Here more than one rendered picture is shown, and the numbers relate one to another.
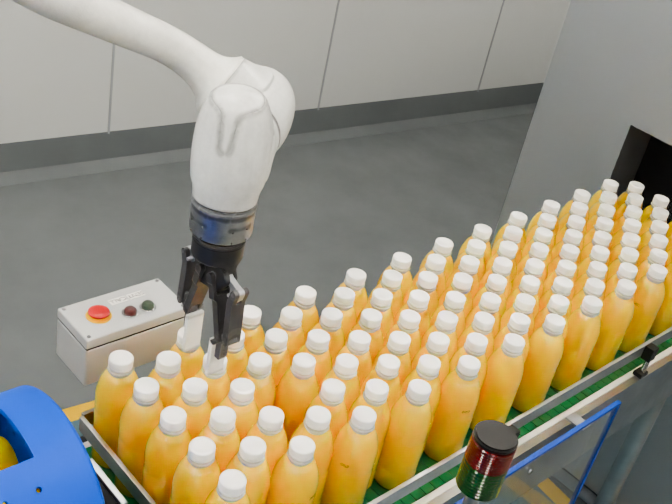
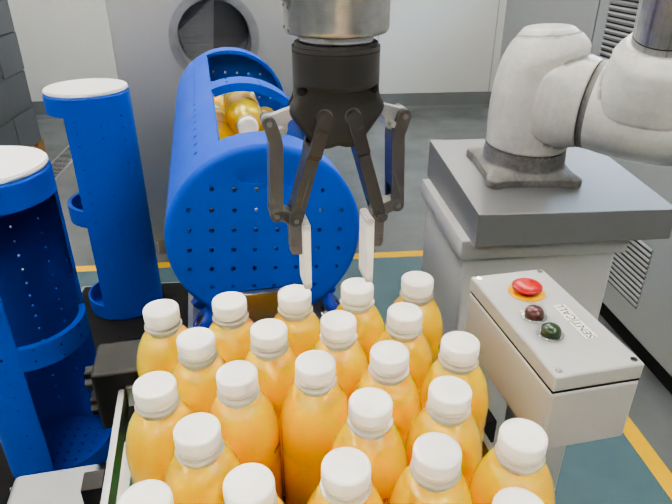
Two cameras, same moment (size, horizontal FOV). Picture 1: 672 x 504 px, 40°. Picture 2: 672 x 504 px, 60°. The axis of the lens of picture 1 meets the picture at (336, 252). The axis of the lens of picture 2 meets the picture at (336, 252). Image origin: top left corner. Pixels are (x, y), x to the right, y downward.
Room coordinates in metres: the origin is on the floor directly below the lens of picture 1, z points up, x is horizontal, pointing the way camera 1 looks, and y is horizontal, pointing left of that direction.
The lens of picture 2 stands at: (1.40, -0.25, 1.47)
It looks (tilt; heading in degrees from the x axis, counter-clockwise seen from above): 28 degrees down; 126
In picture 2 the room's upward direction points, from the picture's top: straight up
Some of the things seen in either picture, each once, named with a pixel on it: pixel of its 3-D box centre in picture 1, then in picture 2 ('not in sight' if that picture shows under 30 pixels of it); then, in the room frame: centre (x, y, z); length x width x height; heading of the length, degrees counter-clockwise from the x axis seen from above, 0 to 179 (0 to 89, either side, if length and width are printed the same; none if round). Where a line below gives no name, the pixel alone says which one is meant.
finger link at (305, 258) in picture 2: (216, 354); (305, 251); (1.08, 0.14, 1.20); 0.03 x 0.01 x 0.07; 138
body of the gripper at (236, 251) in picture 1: (216, 258); (335, 93); (1.10, 0.16, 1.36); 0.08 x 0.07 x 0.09; 48
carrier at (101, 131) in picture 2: not in sight; (108, 205); (-0.52, 0.91, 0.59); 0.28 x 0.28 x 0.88
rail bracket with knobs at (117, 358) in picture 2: not in sight; (131, 386); (0.83, 0.08, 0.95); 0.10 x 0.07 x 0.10; 48
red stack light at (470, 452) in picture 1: (490, 450); not in sight; (0.97, -0.27, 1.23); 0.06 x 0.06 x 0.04
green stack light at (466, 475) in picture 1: (482, 472); not in sight; (0.97, -0.27, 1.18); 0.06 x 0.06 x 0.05
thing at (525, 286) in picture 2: (98, 312); (527, 287); (1.24, 0.37, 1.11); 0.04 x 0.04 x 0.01
